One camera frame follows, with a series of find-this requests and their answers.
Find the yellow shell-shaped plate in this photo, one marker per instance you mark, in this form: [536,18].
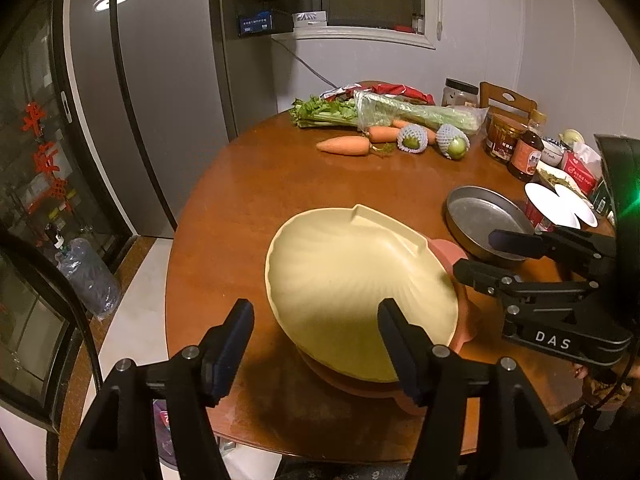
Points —
[350,270]

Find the green bottle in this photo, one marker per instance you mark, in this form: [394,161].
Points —
[603,201]

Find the white dish of pickled vegetables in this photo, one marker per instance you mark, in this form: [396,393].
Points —
[555,177]

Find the red cup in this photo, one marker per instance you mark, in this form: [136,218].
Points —
[535,216]

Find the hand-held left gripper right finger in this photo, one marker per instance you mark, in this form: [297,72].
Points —
[401,355]

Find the person's right hand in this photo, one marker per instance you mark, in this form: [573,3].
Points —
[581,373]

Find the red snack bag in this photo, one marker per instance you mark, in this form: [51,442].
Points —
[400,91]

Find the glass jar with dark lid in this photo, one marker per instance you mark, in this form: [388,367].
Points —
[460,94]

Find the pale yellow round object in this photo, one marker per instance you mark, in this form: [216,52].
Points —
[573,137]

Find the large carrot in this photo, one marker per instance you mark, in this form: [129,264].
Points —
[345,145]

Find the pink plate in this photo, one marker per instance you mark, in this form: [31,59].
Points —
[447,252]

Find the brown sauce bottle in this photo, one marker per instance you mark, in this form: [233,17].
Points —
[525,157]

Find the clear water jug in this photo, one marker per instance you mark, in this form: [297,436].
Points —
[90,275]

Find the white round plate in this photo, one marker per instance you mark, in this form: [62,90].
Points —
[585,212]
[545,200]

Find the white box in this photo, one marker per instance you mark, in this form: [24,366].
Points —
[310,19]

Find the leafy celery bunch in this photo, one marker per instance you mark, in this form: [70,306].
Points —
[325,112]

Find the grey refrigerator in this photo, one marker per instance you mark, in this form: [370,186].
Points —
[165,110]

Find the red tissue pack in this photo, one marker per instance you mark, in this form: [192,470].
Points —
[580,170]

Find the round metal pan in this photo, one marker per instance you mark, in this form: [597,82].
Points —
[480,215]

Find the blue patterned bowl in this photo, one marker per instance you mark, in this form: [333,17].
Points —
[551,141]

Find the white bowl with black print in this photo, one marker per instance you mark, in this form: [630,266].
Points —
[551,156]

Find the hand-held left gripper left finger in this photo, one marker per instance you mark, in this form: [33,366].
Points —
[234,347]

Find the blue box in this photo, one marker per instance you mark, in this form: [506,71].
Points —
[262,24]

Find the celery in plastic bag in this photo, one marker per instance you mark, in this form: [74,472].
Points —
[425,112]

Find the wooden chair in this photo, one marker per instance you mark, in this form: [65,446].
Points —
[507,105]

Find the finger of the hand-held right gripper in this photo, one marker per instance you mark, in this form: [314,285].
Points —
[495,282]
[550,247]

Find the glass door with red decoration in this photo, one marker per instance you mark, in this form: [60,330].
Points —
[35,170]

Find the green fruit in foam net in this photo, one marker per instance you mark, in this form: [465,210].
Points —
[454,142]
[412,139]

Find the red sauce jar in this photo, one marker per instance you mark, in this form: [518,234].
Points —
[500,137]

